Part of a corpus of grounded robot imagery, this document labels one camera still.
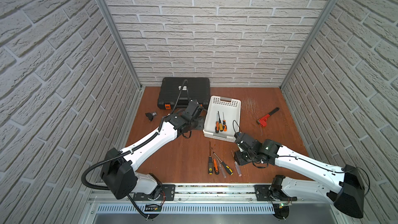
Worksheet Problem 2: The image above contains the clear handle tester screwdriver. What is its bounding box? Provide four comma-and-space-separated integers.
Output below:
231, 151, 242, 177

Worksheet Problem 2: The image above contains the orange black screwdriver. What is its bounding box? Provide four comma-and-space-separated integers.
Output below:
222, 114, 228, 132
215, 117, 220, 133

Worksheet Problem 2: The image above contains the clear handle small screwdriver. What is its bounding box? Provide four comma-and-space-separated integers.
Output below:
216, 158, 227, 178

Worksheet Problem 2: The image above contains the black yellow long screwdriver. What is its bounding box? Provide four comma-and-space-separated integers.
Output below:
208, 143, 214, 175

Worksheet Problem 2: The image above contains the yellow handle screwdriver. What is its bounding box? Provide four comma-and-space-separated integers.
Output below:
217, 112, 223, 132

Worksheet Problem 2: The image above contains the orange handle screwdriver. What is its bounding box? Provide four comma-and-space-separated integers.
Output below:
210, 148, 219, 175

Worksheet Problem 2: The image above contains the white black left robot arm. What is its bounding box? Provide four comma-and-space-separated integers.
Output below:
81, 100, 205, 200

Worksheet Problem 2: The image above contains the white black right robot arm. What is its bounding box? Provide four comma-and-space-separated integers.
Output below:
234, 132, 370, 219

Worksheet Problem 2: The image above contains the white perforated plastic bin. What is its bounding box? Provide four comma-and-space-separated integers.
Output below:
203, 95, 241, 143

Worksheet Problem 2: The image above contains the black plastic tool case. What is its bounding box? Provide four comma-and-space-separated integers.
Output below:
157, 77, 210, 110

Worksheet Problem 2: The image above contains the small black loose part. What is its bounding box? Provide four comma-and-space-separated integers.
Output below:
145, 112, 157, 122

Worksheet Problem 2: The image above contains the red pipe wrench black handle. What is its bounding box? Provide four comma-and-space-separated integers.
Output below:
257, 107, 279, 127

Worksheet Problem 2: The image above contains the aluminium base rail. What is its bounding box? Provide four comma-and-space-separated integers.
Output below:
80, 184, 342, 223

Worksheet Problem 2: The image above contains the black corrugated cable conduit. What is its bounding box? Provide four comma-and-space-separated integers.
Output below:
80, 130, 159, 191

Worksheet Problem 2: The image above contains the aluminium corner post left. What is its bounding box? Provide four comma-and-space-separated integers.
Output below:
95, 0, 142, 90

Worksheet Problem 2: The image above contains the aluminium corner post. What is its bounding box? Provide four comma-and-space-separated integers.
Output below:
279, 0, 338, 90
95, 0, 142, 90

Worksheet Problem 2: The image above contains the aluminium corner post right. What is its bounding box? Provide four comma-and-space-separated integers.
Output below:
279, 0, 338, 90

